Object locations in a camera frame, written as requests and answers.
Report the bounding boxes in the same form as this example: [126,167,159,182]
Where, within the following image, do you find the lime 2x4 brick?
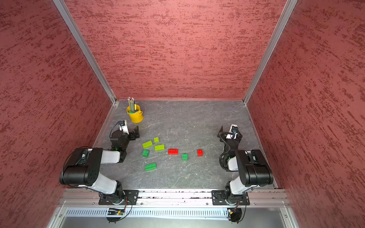
[142,140,153,149]
[155,144,165,151]

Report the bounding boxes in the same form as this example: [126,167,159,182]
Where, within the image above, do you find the red 2x2 brick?
[197,149,203,157]

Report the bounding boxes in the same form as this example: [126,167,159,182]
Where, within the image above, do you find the dark green 2x4 brick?
[145,162,157,172]

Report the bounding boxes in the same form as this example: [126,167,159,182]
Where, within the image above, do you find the red 2x4 brick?
[168,149,178,155]

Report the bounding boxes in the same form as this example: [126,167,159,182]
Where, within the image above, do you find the dark green 2x2 brick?
[182,154,188,161]
[142,150,150,158]

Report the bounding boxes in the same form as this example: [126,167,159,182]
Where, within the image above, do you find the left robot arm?
[60,125,140,206]

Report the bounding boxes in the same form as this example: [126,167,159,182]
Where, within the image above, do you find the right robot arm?
[213,124,274,205]

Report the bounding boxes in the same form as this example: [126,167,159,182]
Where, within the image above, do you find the yellow pencil cup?
[126,104,144,124]

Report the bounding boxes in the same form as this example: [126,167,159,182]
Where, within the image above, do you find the pencils in cup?
[128,97,136,113]

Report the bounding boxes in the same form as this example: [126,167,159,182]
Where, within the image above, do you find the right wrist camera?
[226,124,240,140]

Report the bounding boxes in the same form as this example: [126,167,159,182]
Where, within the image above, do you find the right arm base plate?
[211,190,250,206]

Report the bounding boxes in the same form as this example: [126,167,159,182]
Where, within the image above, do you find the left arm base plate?
[98,190,139,206]

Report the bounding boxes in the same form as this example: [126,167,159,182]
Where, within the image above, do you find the aluminium front rail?
[58,189,291,208]

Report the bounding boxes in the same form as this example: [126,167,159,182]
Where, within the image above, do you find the right corner aluminium post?
[243,0,298,106]

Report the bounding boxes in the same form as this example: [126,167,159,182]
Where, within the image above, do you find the corner aluminium post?
[53,0,117,105]
[243,0,298,106]

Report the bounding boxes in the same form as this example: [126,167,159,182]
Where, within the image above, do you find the left corner aluminium post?
[53,0,117,105]

